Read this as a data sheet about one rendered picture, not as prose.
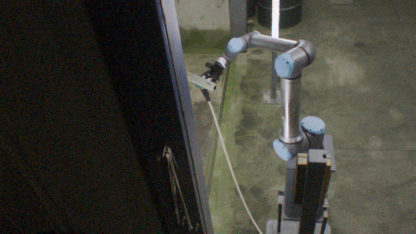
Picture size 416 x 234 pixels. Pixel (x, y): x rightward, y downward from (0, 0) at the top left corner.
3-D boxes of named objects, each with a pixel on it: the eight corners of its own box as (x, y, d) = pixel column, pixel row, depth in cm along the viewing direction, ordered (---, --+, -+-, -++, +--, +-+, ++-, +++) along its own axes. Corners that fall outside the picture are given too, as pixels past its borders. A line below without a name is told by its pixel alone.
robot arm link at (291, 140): (309, 154, 243) (313, 52, 195) (287, 167, 237) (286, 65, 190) (292, 141, 253) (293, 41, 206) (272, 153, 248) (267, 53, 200)
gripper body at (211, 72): (215, 86, 255) (225, 73, 259) (212, 77, 248) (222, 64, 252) (206, 82, 259) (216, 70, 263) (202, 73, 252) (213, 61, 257)
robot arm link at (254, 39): (325, 39, 200) (252, 27, 257) (306, 48, 196) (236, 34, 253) (328, 60, 205) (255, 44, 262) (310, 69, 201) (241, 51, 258)
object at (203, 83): (224, 103, 255) (215, 81, 238) (220, 109, 254) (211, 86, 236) (173, 80, 282) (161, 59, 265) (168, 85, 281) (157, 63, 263)
